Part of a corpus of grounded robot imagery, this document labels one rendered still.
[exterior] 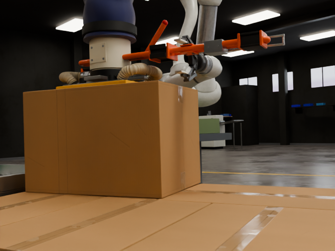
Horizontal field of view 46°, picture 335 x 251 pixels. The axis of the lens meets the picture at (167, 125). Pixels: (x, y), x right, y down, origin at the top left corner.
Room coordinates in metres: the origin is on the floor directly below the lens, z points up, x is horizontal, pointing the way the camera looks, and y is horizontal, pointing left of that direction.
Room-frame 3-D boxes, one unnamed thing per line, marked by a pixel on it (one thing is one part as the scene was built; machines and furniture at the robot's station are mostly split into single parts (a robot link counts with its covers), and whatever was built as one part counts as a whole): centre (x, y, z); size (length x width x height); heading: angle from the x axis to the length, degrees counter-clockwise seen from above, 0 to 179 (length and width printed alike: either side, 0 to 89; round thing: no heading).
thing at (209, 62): (1.80, -0.16, 1.07); 0.09 x 0.06 x 0.09; 62
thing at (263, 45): (1.35, -0.30, 1.07); 0.08 x 0.07 x 0.05; 62
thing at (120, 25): (1.63, 0.23, 1.19); 0.23 x 0.23 x 0.04
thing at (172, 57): (1.51, 0.01, 1.07); 0.10 x 0.08 x 0.06; 152
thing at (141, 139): (1.63, 0.22, 0.74); 0.60 x 0.40 x 0.40; 66
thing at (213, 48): (1.41, -0.18, 1.07); 0.07 x 0.07 x 0.04; 62
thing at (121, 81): (1.55, 0.27, 0.97); 0.34 x 0.10 x 0.05; 62
